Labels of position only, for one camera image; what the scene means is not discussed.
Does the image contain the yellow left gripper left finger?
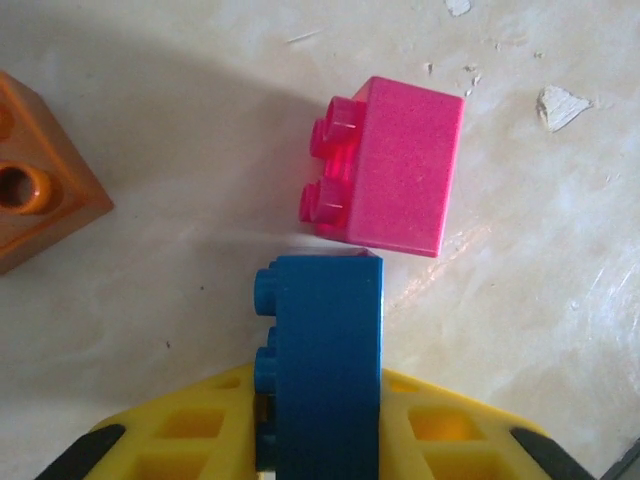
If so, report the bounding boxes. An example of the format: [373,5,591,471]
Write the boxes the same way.
[34,361,261,480]

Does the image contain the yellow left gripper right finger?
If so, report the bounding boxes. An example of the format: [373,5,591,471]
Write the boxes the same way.
[378,366,601,480]

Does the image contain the blue lego brick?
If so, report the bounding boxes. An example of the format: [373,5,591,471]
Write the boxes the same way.
[251,254,387,480]

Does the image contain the pink lego brick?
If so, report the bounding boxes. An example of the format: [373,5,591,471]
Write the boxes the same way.
[297,75,467,259]

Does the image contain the orange lego brick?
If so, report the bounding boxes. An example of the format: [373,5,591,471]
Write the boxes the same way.
[0,69,116,276]

